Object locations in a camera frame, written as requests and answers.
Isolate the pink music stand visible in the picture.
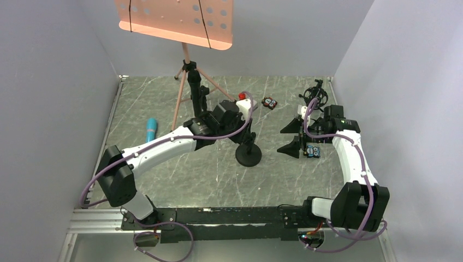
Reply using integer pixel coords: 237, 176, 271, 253
114, 0, 234, 129

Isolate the red owl block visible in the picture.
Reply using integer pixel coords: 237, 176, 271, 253
262, 97, 278, 110

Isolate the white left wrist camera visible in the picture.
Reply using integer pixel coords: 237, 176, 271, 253
235, 92, 258, 121

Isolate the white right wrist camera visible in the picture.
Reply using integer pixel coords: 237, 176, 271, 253
296, 105, 313, 121

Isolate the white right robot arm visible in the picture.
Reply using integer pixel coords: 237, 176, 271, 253
277, 105, 390, 232

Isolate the black round-base mic stand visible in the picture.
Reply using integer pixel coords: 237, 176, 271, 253
198, 85, 210, 114

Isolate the blue owl block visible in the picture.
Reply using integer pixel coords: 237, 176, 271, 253
303, 145, 320, 158

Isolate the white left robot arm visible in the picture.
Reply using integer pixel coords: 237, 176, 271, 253
97, 98, 257, 220

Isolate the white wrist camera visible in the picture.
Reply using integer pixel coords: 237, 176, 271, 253
296, 105, 313, 121
235, 92, 258, 121

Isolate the black shock mount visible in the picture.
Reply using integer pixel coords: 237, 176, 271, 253
298, 79, 329, 112

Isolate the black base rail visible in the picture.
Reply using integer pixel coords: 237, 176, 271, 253
121, 205, 324, 243

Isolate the blue microphone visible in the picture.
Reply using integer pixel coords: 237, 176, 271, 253
145, 118, 157, 143

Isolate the black microphone orange ring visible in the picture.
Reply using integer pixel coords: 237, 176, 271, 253
187, 68, 207, 118

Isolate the small black mic stand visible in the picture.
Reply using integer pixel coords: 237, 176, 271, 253
235, 132, 262, 167

